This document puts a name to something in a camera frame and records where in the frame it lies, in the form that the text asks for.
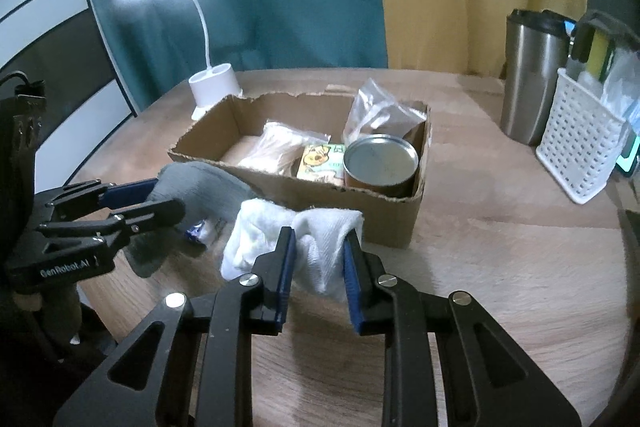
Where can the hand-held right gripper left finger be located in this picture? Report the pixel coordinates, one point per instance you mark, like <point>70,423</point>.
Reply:
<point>285,277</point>

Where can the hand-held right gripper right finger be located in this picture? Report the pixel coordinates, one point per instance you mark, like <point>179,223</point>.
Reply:
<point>351,282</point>

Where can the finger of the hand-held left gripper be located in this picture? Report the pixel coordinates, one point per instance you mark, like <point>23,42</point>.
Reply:
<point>145,214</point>
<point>127,194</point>

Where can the white sock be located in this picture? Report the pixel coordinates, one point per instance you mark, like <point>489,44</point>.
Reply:
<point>320,242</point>

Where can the grey sock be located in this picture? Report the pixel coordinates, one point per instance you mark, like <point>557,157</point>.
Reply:
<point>210,192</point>

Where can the cardboard box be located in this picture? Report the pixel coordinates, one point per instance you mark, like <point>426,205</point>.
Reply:
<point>380,217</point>

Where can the round tin can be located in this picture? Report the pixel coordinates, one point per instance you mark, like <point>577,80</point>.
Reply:
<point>380,167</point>

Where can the green cartoon tissue pack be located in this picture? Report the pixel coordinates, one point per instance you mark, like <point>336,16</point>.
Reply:
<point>320,159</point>

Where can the clear bag of cotton swabs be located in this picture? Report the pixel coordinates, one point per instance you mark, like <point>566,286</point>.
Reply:
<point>280,147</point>

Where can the clear zip bag brown snacks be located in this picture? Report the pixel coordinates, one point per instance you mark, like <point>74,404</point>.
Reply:
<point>375,112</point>

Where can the small blue white packet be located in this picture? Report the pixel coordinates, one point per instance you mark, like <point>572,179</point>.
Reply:
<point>202,231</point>

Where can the white desk lamp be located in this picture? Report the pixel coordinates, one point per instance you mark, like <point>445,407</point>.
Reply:
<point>215,84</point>

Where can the teal curtain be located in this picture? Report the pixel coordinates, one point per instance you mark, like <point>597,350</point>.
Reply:
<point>280,7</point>

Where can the white perforated plastic basket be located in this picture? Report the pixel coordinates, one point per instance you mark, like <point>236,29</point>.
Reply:
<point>580,147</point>

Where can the stainless steel tumbler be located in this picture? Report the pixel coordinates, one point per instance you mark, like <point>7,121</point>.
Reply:
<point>530,82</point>

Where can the clear plastic bag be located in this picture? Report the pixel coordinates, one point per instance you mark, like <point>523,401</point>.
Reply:
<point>622,87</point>

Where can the yellow green sponge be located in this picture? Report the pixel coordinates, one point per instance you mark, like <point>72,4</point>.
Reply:
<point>597,52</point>

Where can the dark grey cloth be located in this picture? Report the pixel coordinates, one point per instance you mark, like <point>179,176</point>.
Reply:
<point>605,24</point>

